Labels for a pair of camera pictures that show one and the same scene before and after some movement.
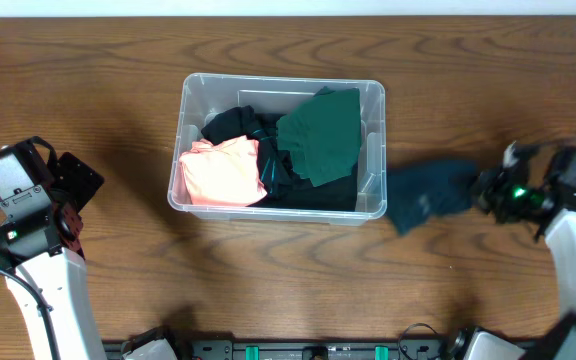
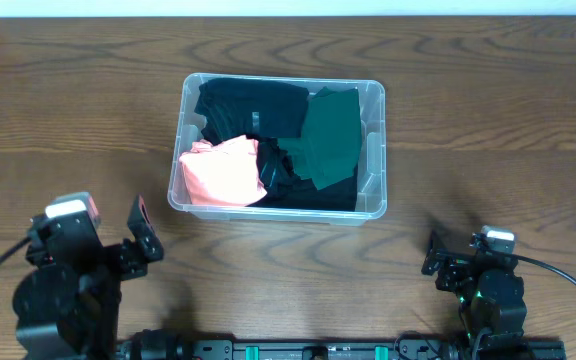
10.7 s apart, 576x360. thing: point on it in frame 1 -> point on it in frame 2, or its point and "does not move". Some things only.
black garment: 417,191 -> 247,107
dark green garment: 324,135 does not move
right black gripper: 484,189 -> 457,263
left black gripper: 79,180 -> 125,257
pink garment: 224,174 does not move
